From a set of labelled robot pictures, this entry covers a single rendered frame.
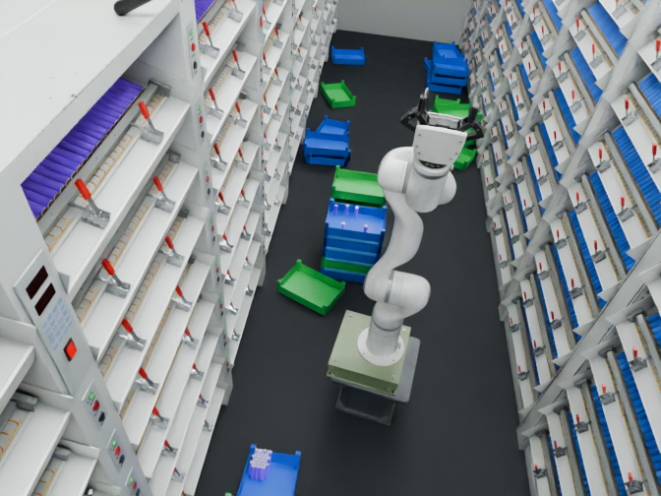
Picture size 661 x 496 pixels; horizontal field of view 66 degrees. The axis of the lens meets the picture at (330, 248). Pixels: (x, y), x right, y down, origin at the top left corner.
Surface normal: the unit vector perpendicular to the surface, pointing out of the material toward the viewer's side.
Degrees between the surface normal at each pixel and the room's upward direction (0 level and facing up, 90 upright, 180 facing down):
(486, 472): 0
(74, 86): 0
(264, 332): 0
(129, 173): 19
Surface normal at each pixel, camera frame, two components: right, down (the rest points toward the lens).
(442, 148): -0.22, 0.83
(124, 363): 0.40, -0.62
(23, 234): 0.99, 0.14
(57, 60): 0.08, -0.71
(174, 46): -0.12, 0.69
